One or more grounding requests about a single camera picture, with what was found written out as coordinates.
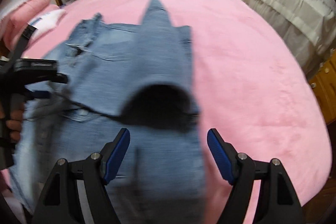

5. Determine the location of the folded pink quilt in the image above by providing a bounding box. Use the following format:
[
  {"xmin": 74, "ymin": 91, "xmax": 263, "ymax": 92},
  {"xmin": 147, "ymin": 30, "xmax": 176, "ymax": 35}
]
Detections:
[{"xmin": 1, "ymin": 0, "xmax": 60, "ymax": 50}]

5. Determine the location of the person's left hand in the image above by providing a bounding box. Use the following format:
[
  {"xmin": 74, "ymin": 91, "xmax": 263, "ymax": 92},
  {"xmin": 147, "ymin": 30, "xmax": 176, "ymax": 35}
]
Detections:
[{"xmin": 6, "ymin": 103, "xmax": 25, "ymax": 143}]

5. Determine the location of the wooden drawer cabinet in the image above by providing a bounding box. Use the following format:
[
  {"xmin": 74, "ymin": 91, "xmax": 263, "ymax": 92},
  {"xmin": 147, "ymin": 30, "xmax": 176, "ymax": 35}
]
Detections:
[{"xmin": 309, "ymin": 49, "xmax": 336, "ymax": 125}]

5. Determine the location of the white printed pillow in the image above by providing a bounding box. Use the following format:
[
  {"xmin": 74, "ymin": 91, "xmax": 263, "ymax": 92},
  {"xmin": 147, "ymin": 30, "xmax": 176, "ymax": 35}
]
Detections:
[{"xmin": 29, "ymin": 9, "xmax": 67, "ymax": 40}]

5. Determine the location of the beige ruffled furniture cover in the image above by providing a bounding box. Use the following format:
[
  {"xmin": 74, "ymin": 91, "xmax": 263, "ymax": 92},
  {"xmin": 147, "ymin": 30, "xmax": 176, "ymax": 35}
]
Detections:
[{"xmin": 242, "ymin": 0, "xmax": 335, "ymax": 77}]

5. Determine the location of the pink fleece bed blanket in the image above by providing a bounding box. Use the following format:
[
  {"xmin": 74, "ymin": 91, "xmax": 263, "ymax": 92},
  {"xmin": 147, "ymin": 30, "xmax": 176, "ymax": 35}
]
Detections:
[{"xmin": 25, "ymin": 0, "xmax": 332, "ymax": 223}]

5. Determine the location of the blue denim jacket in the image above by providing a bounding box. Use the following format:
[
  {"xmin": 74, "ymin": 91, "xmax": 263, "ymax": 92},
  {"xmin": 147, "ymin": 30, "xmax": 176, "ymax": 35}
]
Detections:
[{"xmin": 10, "ymin": 0, "xmax": 206, "ymax": 223}]

